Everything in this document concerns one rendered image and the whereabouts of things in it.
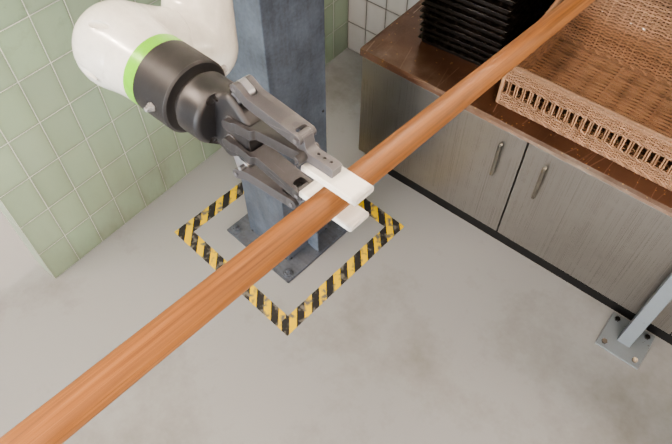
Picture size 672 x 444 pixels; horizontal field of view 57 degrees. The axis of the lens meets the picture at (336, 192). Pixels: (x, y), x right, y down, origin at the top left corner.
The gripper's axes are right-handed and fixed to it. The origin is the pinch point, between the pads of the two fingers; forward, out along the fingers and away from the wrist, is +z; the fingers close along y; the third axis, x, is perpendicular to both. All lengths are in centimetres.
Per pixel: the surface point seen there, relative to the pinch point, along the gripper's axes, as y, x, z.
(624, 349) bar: 121, -109, 42
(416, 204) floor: 122, -114, -42
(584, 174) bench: 68, -109, 7
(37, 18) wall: 45, -28, -118
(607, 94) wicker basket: 59, -135, -2
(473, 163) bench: 86, -110, -25
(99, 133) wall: 89, -37, -118
